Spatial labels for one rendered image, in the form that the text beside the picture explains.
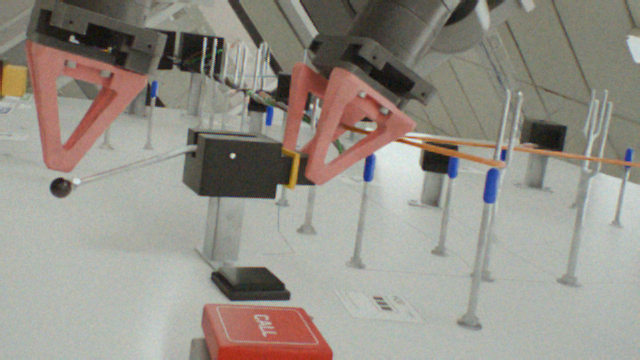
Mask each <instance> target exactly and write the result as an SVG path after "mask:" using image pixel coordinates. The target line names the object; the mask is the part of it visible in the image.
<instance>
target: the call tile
mask: <svg viewBox="0 0 640 360"><path fill-rule="evenodd" d="M201 327H202V330H204V331H203V335H205V338H206V341H207V345H208V348H209V351H210V355H211V358H212V360H332V359H333V350H332V349H331V347H330V346H329V344H328V342H327V341H326V340H325V339H324V338H323V336H322V335H321V332H320V331H319V329H318V328H317V326H316V325H315V324H314V323H313V321H312V320H311V318H310V317H309V315H308V314H307V311H306V310H305V309H304V308H302V307H280V306H256V305H234V304H211V303H208V304H205V305H204V307H203V316H201Z"/></svg>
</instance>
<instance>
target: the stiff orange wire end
mask: <svg viewBox="0 0 640 360"><path fill-rule="evenodd" d="M336 128H338V129H341V130H349V131H354V132H357V133H361V135H365V136H368V135H369V133H371V132H372V131H371V130H366V129H362V128H358V127H354V126H349V125H346V124H345V123H340V122H339V123H338V126H336ZM393 142H396V143H400V144H404V145H409V146H413V147H417V148H422V149H426V151H430V152H435V153H439V154H444V155H448V156H452V157H456V158H460V159H465V160H469V161H474V162H478V164H482V165H486V166H490V167H504V166H505V162H504V161H502V160H498V161H494V159H490V158H484V157H479V156H475V155H469V154H465V153H460V152H456V151H451V149H447V148H443V147H438V146H434V145H429V144H424V143H420V142H415V141H411V140H406V139H402V138H400V139H398V140H396V141H393Z"/></svg>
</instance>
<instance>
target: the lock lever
mask: <svg viewBox="0 0 640 360"><path fill-rule="evenodd" d="M196 150H197V145H187V146H184V147H180V148H176V149H173V150H170V152H167V153H164V154H160V155H157V156H154V157H150V158H146V159H143V160H140V161H135V162H132V163H129V164H125V165H121V167H118V168H114V169H110V170H107V171H103V172H99V173H96V174H92V175H88V176H85V177H81V179H76V177H74V176H73V177H72V179H71V183H72V184H71V186H72V190H73V191H75V190H76V188H77V187H78V186H82V185H86V184H89V183H93V182H97V181H100V179H104V178H107V177H111V176H115V175H118V174H122V173H126V172H129V171H133V170H137V169H140V168H143V167H147V165H151V164H154V163H157V162H160V161H164V160H168V159H171V158H174V157H178V156H181V155H184V154H187V153H195V152H196Z"/></svg>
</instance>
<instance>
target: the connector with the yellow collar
mask: <svg viewBox="0 0 640 360"><path fill-rule="evenodd" d="M292 152H294V153H297V154H299V155H300V158H299V165H298V172H297V179H296V186H315V183H314V182H313V181H311V180H310V179H308V178H307V177H306V176H304V173H306V169H307V164H308V160H309V155H308V154H304V153H301V152H299V150H292ZM292 162H293V157H291V156H287V155H285V154H282V155H281V163H280V171H279V179H278V184H290V177H291V170H292Z"/></svg>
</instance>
